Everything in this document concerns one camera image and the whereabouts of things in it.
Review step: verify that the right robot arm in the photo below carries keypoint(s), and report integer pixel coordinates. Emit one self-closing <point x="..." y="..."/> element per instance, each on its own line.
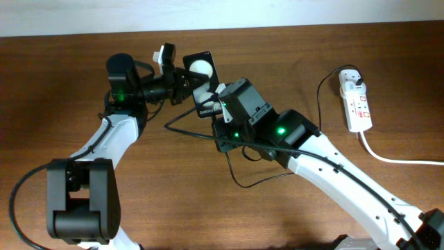
<point x="297" y="144"/>

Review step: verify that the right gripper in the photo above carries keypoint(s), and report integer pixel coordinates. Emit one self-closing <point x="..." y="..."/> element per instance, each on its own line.
<point x="224" y="142"/>

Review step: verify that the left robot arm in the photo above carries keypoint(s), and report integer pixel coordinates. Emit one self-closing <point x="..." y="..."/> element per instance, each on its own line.
<point x="83" y="207"/>

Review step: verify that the black smartphone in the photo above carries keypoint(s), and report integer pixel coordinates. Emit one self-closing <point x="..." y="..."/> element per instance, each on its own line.
<point x="203" y="63"/>

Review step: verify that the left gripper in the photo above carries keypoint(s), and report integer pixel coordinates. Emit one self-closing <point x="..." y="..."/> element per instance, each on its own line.
<point x="182" y="91"/>

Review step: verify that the white power strip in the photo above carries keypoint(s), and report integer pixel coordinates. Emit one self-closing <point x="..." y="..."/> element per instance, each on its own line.
<point x="357" y="113"/>

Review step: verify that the white USB charger adapter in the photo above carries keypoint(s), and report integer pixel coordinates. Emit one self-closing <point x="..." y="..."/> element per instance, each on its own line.
<point x="351" y="83"/>

